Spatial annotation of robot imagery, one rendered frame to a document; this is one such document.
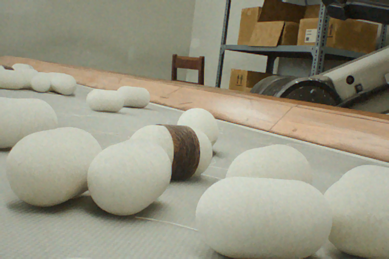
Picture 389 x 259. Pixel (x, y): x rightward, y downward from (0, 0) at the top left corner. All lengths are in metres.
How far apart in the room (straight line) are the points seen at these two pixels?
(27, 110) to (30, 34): 4.78
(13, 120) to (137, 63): 5.00
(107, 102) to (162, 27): 4.87
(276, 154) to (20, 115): 0.11
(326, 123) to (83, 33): 4.73
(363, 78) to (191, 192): 0.72
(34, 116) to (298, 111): 0.25
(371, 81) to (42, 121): 0.72
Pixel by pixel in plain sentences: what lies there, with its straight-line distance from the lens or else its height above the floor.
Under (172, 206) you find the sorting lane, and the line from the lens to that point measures 0.16.
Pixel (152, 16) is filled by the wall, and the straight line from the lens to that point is 5.27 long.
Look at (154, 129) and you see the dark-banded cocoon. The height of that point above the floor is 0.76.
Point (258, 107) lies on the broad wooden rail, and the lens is 0.47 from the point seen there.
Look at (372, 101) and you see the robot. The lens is 0.90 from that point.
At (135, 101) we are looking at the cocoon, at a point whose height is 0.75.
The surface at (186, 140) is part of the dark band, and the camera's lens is 0.19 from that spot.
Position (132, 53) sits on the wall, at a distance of 5.20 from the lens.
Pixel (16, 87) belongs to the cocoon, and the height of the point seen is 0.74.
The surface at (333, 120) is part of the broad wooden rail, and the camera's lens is 0.40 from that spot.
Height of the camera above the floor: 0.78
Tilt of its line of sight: 6 degrees down
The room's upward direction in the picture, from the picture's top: 7 degrees clockwise
